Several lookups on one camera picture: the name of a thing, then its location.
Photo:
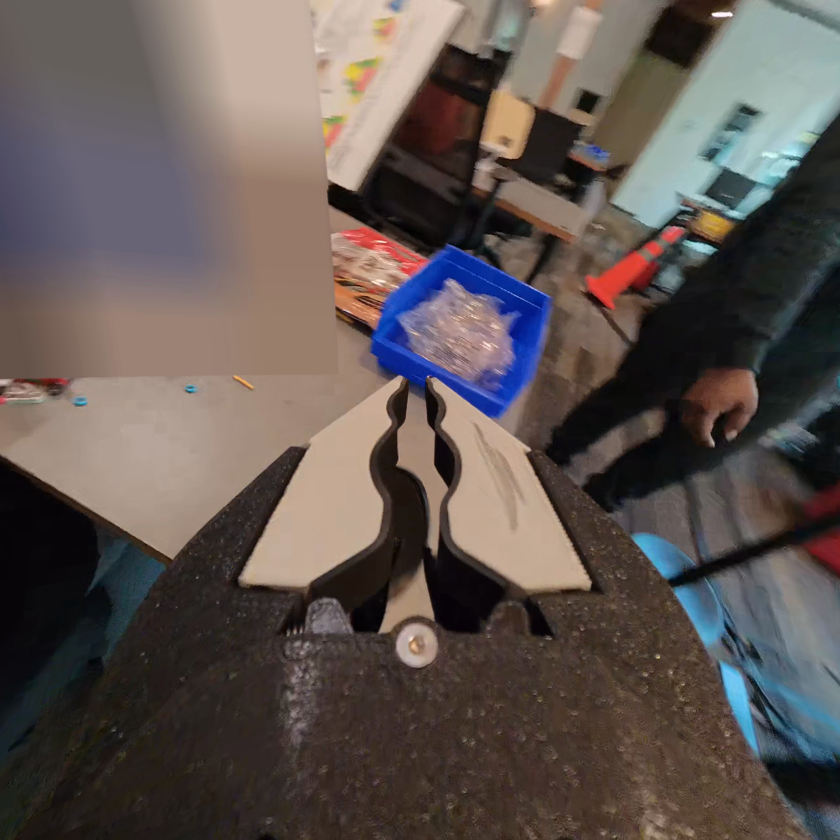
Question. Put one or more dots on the clear plastic bag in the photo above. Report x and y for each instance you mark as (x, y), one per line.
(459, 334)

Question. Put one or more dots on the orange traffic cone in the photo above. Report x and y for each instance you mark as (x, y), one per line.
(633, 266)

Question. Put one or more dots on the K'nex instruction bag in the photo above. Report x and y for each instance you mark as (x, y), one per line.
(371, 262)

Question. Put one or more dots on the person's dark clothing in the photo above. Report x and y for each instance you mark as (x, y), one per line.
(19, 558)

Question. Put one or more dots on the short yellow rod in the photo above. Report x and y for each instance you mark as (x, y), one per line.
(243, 382)

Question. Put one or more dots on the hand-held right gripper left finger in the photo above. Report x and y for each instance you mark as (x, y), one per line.
(315, 518)

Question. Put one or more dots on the black pole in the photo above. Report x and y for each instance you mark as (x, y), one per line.
(754, 551)

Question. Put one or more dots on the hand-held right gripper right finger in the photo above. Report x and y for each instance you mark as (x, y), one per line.
(512, 518)

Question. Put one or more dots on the blue plastic bin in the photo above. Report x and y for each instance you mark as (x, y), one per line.
(394, 334)

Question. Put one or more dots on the light blue chair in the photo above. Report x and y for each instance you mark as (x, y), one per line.
(689, 590)

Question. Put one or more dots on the grey desk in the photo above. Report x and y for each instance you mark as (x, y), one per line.
(538, 210)

